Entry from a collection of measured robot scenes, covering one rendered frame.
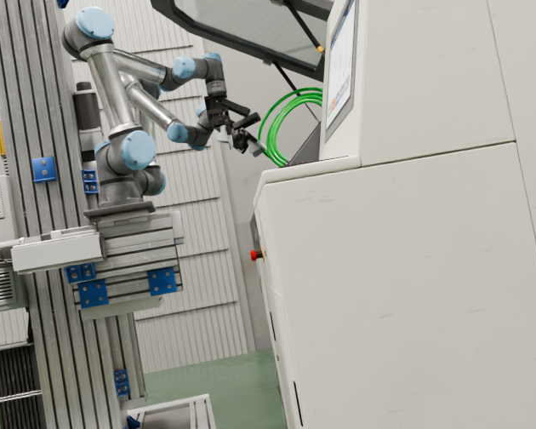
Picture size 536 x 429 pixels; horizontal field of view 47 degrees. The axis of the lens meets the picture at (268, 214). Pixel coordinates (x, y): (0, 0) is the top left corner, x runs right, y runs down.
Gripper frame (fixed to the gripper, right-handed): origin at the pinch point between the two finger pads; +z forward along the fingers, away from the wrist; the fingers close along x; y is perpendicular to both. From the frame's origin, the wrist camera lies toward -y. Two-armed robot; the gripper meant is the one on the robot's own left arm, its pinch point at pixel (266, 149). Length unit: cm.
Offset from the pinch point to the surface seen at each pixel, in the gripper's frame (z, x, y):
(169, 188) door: -163, -237, 49
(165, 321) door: -98, -254, 139
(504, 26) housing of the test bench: 69, 85, -45
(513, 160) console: 88, 80, -21
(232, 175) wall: -135, -262, 8
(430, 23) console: 57, 91, -35
